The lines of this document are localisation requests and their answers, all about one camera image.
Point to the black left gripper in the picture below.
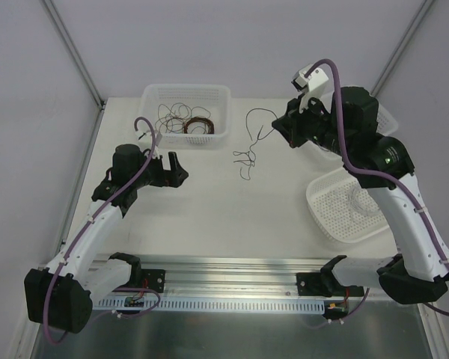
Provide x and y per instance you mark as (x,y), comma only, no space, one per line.
(168,173)

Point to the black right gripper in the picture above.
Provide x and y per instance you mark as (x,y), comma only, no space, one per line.
(295,125)

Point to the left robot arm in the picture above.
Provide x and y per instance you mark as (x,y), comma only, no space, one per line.
(63,294)

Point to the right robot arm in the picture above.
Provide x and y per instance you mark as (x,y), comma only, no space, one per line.
(419,273)

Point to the white rectangular basket left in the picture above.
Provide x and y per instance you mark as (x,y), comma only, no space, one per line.
(188,115)

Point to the white rectangular basket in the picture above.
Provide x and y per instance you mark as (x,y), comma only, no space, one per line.
(387,125)
(188,115)

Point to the white round-hole basket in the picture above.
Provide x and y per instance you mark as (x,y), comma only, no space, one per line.
(343,210)

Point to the white rectangular basket right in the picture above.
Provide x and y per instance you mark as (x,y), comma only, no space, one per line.
(387,125)

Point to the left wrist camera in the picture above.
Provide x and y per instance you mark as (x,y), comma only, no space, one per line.
(149,143)

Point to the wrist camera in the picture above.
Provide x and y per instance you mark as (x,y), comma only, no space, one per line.
(149,143)
(309,86)

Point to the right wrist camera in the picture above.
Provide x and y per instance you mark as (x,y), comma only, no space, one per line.
(309,86)

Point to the aluminium mounting rail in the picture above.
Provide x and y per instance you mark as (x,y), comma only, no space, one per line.
(189,277)

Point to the white slotted cable duct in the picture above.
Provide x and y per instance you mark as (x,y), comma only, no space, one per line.
(213,305)

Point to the left aluminium frame post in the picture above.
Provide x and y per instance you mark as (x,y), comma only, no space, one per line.
(59,25)

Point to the aluminium frame post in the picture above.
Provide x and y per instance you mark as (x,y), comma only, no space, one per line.
(417,20)
(59,25)

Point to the right aluminium frame post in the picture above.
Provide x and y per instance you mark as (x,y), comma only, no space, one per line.
(417,20)

